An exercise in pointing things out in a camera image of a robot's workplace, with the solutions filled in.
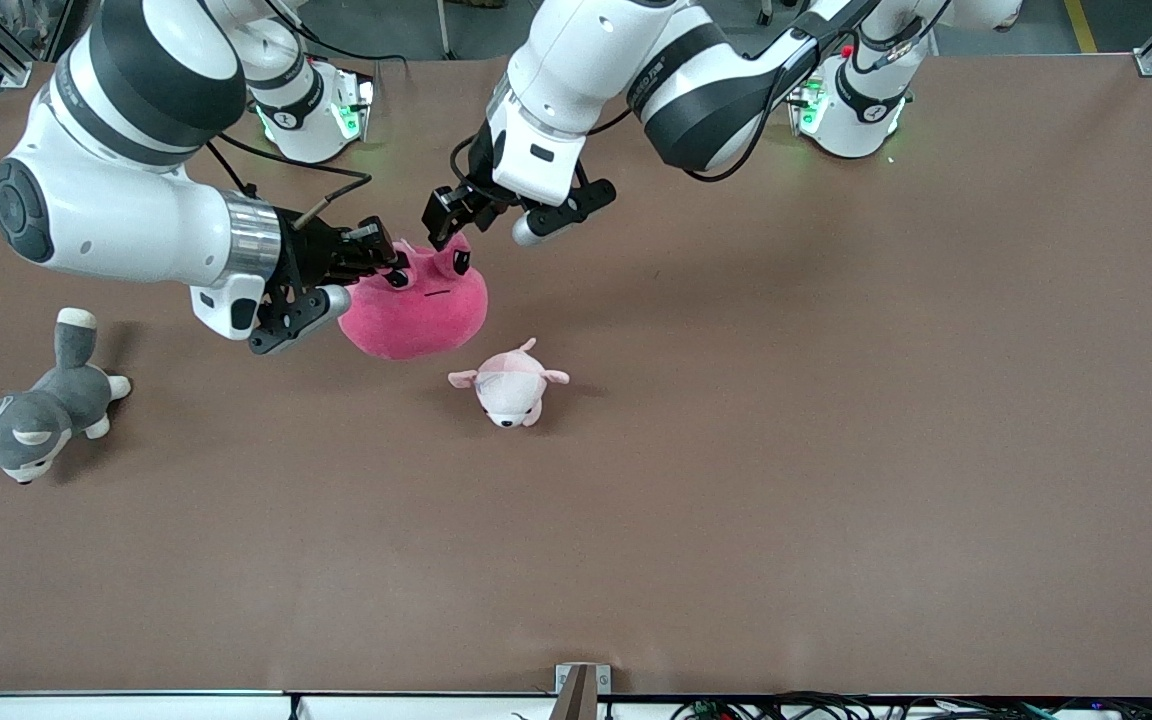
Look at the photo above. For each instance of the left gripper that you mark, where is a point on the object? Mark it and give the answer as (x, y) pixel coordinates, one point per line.
(463, 203)

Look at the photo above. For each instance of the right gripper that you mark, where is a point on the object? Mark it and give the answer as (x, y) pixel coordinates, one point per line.
(308, 252)

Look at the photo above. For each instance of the pink frog plush toy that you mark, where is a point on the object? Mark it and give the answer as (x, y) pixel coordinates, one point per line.
(416, 320)

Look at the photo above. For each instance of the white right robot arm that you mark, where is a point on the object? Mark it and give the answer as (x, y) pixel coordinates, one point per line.
(116, 210)

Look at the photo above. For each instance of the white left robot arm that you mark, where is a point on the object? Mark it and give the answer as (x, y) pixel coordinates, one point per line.
(586, 60)

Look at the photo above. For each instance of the grey husky plush toy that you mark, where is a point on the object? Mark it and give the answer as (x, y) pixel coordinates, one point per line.
(46, 410)

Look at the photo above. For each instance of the grey metal stand leg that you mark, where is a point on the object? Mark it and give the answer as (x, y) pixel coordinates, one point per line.
(446, 30)

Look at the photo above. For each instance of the light pink puppy plush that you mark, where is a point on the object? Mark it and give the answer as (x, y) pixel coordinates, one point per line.
(511, 390)

